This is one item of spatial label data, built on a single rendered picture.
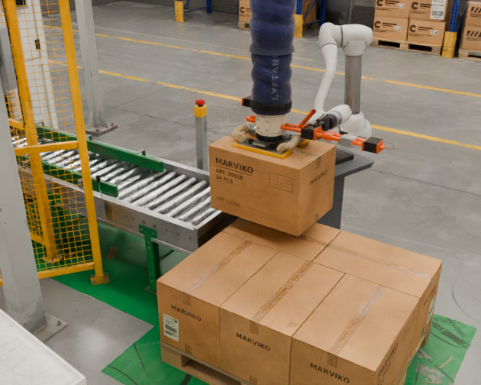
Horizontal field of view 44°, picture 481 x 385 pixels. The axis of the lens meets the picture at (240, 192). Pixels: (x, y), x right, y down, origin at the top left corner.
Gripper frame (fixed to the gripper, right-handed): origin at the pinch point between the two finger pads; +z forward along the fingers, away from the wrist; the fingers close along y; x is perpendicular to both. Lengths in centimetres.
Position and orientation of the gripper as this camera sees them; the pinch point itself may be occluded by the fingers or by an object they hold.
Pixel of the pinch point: (314, 131)
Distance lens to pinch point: 316.4
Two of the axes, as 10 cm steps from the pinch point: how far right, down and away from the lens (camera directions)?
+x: -8.4, -2.5, 4.9
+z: -5.5, 3.8, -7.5
